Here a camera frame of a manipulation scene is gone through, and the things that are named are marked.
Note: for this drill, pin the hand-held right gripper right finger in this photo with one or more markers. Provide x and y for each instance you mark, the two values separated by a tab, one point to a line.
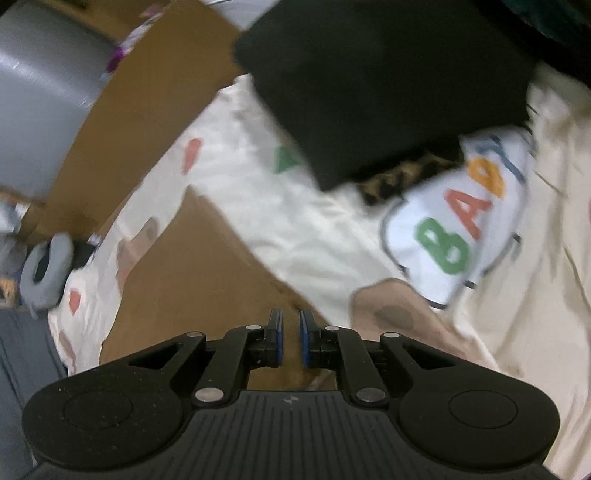
304	339

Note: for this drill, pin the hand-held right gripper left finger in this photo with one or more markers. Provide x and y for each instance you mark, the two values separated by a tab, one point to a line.
279	339

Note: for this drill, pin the brown cat print t-shirt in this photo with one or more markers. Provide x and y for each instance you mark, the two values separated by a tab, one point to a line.
198	286

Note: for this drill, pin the white printed bedsheet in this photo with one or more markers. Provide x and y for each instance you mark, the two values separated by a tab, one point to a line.
258	207

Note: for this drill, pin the leopard print cloth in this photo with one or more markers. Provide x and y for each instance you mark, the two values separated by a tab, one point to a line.
397	180

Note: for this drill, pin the white cloth colourful letters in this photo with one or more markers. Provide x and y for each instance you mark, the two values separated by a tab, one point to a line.
503	221

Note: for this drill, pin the grey neck pillow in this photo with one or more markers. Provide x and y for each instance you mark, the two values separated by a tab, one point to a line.
60	258

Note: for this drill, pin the dark green garment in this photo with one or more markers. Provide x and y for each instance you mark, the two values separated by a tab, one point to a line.
23	369

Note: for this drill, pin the folded black garment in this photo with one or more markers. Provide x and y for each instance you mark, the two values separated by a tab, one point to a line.
392	83

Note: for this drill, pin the purple white plastic bag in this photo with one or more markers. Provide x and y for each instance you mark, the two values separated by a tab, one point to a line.
134	44

